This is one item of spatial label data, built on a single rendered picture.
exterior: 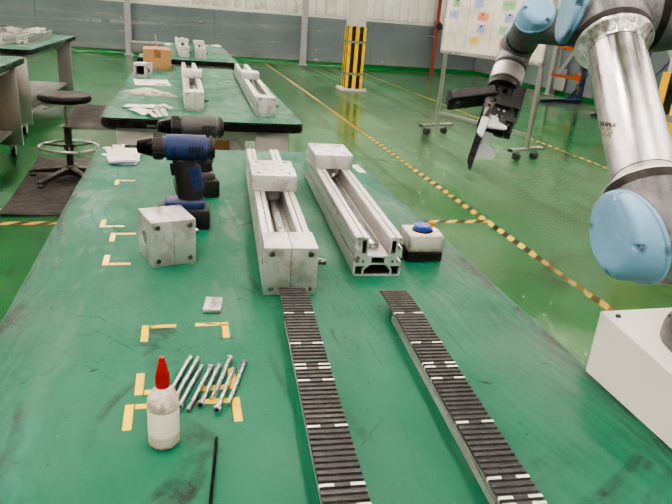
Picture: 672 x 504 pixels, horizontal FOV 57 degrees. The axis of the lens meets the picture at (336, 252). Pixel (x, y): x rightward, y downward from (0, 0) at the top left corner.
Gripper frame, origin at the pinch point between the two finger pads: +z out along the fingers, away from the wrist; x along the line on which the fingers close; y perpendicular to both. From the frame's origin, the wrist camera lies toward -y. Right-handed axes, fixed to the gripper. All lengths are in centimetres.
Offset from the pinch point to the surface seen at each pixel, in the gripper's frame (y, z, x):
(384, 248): -11.0, 27.9, -0.4
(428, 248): -2.3, 22.3, 6.0
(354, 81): -231, -554, 813
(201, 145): -58, 19, -1
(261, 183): -45, 18, 11
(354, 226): -18.4, 26.0, -2.2
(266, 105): -101, -73, 135
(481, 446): 12, 64, -45
